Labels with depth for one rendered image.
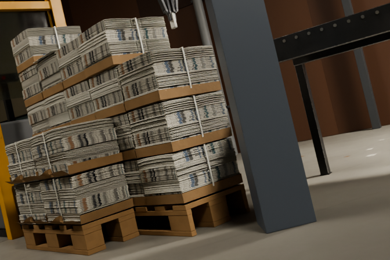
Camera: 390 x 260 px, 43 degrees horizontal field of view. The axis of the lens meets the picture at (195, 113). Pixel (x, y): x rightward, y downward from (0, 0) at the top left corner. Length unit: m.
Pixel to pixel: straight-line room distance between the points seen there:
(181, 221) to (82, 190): 0.49
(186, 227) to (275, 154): 0.55
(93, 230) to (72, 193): 0.20
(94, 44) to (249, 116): 0.96
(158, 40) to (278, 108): 0.90
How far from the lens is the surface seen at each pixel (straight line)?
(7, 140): 3.75
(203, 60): 2.35
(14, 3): 3.89
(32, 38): 3.23
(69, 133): 2.34
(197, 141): 2.22
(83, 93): 2.69
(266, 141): 1.90
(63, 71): 2.87
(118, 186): 2.44
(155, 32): 2.57
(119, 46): 2.42
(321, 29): 2.46
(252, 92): 1.89
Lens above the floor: 0.46
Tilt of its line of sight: 1 degrees up
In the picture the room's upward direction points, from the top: 13 degrees counter-clockwise
